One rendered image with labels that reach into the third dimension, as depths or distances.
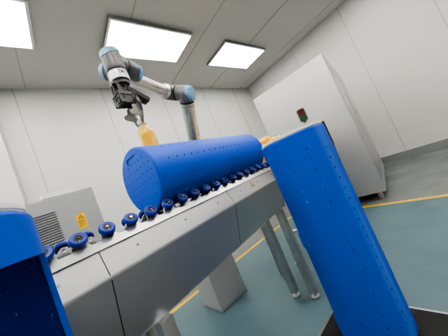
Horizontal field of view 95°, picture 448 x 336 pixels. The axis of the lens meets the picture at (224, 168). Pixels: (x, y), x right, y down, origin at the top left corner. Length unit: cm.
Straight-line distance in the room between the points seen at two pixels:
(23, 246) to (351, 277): 93
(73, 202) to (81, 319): 184
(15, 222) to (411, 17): 552
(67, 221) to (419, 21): 588
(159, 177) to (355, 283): 82
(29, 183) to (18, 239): 348
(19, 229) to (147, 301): 50
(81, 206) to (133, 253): 178
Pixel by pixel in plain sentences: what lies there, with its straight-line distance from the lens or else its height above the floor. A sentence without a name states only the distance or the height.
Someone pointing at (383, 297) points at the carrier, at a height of 35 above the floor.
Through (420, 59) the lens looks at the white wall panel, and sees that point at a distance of 535.
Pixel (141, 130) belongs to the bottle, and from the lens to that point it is 101.
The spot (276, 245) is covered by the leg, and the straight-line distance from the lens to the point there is 162.
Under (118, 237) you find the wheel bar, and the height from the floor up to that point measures 92.
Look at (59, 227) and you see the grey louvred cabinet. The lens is 243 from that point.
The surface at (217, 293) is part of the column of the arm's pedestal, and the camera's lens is 194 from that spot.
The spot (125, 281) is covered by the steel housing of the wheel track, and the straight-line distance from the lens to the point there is 71.
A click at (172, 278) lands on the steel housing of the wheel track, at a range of 82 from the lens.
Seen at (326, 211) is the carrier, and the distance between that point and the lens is 88.
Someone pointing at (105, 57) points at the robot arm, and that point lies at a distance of 117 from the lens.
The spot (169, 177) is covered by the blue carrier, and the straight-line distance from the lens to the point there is 82.
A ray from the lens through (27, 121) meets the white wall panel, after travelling 416.
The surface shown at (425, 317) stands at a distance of 129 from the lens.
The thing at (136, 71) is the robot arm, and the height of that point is 165.
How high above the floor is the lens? 95
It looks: 4 degrees up
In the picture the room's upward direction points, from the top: 23 degrees counter-clockwise
